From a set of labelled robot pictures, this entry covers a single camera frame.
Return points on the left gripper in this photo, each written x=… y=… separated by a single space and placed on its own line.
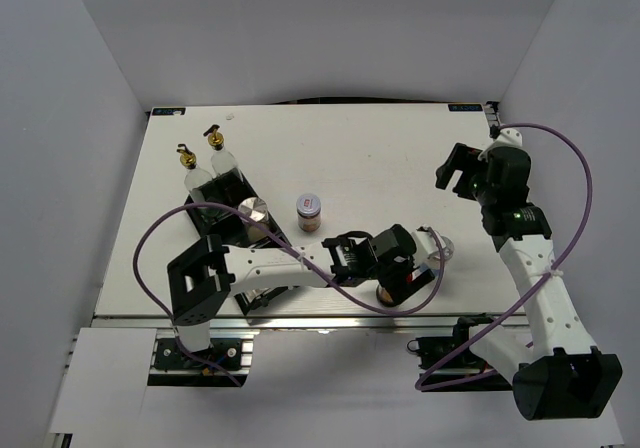
x=398 y=287

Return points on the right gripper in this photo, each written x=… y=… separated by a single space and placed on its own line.
x=461 y=158

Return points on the red-lid brown jar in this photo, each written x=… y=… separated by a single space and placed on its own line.
x=391 y=296

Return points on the blue-label silver-lid shaker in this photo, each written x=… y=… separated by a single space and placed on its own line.
x=439 y=249

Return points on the white-lid orange spice jar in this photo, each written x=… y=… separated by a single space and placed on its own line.
x=308 y=207

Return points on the tall silver-lid white shaker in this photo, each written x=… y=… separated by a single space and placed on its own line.
x=257 y=210

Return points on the clear glass gold-spout bottle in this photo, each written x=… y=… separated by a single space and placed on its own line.
x=196 y=177

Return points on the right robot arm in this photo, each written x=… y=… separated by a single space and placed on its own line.
x=563 y=375

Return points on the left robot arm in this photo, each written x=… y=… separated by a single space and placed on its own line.
x=207 y=273

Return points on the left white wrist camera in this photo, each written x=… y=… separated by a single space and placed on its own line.
x=420 y=237

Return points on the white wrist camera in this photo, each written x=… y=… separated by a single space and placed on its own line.
x=420 y=237
x=502 y=137

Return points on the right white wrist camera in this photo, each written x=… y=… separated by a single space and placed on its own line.
x=502 y=137

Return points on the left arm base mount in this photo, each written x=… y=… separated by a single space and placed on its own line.
x=225 y=363

